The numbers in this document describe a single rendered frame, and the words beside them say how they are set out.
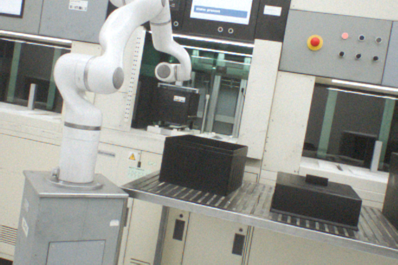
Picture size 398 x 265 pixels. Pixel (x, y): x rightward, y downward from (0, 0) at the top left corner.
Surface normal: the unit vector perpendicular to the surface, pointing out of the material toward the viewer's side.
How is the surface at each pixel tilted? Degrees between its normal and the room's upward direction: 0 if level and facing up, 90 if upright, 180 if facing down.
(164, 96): 90
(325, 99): 90
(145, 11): 119
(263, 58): 90
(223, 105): 90
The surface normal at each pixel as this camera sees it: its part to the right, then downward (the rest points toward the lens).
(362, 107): -0.23, 0.01
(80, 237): 0.51, 0.13
